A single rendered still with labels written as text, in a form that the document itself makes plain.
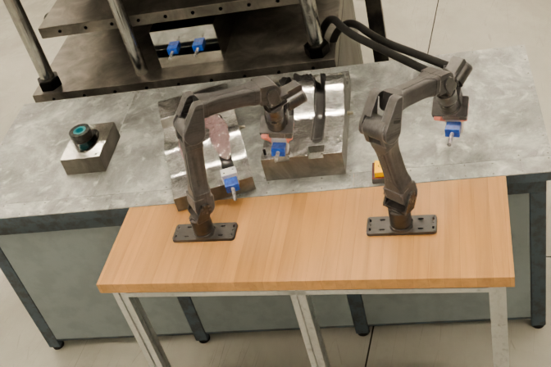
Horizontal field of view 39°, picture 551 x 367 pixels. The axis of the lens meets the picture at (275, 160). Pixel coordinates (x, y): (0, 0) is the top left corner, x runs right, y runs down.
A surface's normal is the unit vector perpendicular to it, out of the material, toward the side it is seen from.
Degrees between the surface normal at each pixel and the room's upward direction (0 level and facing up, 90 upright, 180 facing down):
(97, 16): 0
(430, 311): 90
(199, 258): 0
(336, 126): 3
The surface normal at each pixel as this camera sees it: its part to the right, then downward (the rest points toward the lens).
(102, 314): -0.11, 0.64
